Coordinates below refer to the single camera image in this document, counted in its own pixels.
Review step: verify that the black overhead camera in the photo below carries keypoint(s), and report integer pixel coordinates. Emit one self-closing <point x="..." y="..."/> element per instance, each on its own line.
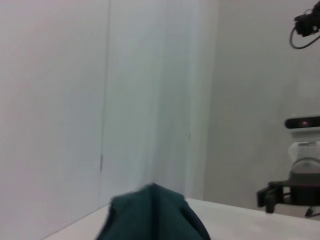
<point x="306" y="21"/>

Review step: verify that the dark teal insulated lunch bag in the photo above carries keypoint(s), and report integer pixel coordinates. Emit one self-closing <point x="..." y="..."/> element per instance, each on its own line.
<point x="152" y="215"/>

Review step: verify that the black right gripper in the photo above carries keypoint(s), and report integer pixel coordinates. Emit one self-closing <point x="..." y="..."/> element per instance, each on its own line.
<point x="302" y="193"/>

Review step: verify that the black head camera bar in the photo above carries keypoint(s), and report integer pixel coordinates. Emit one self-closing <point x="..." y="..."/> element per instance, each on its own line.
<point x="302" y="123"/>

